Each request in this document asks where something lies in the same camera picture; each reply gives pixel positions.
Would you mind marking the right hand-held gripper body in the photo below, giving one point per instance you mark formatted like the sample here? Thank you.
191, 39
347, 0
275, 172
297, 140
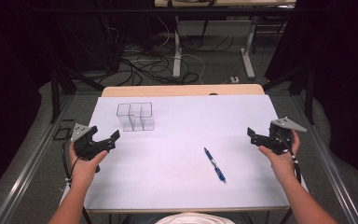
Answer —
280, 137

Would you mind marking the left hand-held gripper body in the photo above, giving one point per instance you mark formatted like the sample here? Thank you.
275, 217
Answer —
85, 146

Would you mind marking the clear plastic pen holder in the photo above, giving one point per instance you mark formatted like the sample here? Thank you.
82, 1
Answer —
135, 116

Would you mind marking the blue pen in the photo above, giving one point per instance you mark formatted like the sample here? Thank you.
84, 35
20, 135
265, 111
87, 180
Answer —
215, 165

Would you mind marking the person's left hand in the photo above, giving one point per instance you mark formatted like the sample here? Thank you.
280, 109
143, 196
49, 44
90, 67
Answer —
85, 169

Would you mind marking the person's right hand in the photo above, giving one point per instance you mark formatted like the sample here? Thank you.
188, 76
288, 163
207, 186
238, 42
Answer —
281, 165

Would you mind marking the white power plug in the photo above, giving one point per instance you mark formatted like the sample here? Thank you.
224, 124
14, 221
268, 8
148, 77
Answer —
234, 79

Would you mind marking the white table mat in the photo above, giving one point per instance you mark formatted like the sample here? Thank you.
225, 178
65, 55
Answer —
183, 149

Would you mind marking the dark curtain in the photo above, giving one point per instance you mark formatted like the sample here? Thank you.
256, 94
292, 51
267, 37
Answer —
9, 77
348, 77

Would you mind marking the white-legged desk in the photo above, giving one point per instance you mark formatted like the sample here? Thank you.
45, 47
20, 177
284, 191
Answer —
177, 56

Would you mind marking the person's white shirt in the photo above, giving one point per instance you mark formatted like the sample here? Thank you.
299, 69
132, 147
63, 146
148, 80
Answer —
195, 219

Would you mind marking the small black floor frame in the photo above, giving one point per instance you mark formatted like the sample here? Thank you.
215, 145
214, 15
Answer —
62, 133

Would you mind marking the black metal stand frame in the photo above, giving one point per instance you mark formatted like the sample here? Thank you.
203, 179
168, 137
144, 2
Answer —
309, 93
56, 93

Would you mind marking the aluminium floor rail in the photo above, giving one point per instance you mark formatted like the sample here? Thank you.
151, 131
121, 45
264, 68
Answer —
28, 168
332, 165

